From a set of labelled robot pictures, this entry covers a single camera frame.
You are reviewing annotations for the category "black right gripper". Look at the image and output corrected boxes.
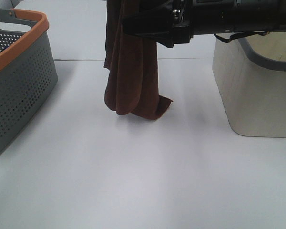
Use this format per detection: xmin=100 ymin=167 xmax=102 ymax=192
xmin=122 ymin=0 xmax=237 ymax=48

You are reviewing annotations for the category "dark brown towel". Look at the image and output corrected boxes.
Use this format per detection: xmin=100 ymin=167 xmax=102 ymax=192
xmin=104 ymin=0 xmax=172 ymax=120

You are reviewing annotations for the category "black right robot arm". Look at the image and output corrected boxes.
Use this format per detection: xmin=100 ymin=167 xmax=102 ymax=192
xmin=123 ymin=0 xmax=286 ymax=48

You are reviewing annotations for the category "beige basket grey rim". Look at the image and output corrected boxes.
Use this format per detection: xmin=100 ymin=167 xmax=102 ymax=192
xmin=212 ymin=32 xmax=286 ymax=138

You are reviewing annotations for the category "grey perforated basket orange rim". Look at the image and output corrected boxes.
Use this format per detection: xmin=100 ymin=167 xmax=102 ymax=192
xmin=0 ymin=9 xmax=58 ymax=154

